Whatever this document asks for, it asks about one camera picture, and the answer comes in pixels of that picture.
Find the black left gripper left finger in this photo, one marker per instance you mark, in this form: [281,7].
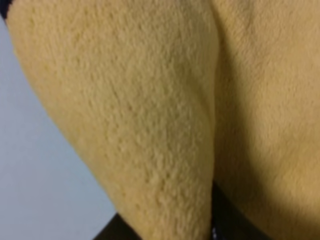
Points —
[117,229]

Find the yellow towel with black trim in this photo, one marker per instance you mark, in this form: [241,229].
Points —
[163,98]

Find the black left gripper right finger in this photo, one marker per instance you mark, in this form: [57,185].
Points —
[227,222]

